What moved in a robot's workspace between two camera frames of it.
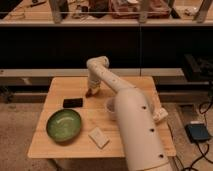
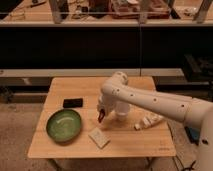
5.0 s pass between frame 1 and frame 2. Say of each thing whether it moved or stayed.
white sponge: stayed
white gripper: moved
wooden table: stayed
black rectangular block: stayed
